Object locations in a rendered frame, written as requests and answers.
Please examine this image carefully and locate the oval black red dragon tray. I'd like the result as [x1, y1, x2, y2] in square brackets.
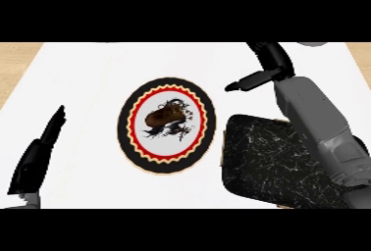
[116, 76, 218, 176]

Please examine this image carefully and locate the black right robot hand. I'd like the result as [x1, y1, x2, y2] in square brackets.
[224, 41, 298, 93]

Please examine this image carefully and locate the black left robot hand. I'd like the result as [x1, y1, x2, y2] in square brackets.
[6, 104, 69, 196]

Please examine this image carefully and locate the grey rounded object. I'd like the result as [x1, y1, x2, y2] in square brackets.
[296, 41, 333, 48]

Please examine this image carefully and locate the black speckled square plate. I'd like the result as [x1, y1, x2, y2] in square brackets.
[221, 113, 371, 210]

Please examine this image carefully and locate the brown sweet potato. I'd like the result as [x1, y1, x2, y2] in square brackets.
[144, 103, 188, 129]

